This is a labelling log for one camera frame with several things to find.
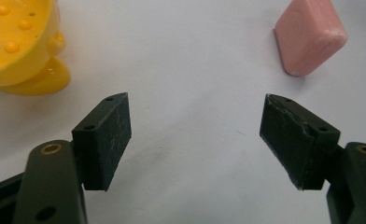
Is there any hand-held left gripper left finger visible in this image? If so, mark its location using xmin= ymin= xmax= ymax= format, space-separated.
xmin=12 ymin=91 xmax=133 ymax=224

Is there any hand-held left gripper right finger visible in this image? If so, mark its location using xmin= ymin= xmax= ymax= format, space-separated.
xmin=259 ymin=93 xmax=366 ymax=224

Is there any yellow plastic toy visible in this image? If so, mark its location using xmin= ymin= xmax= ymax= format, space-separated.
xmin=0 ymin=0 xmax=72 ymax=96

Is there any pink soap bar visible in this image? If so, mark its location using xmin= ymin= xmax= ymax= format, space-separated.
xmin=274 ymin=0 xmax=349 ymax=77

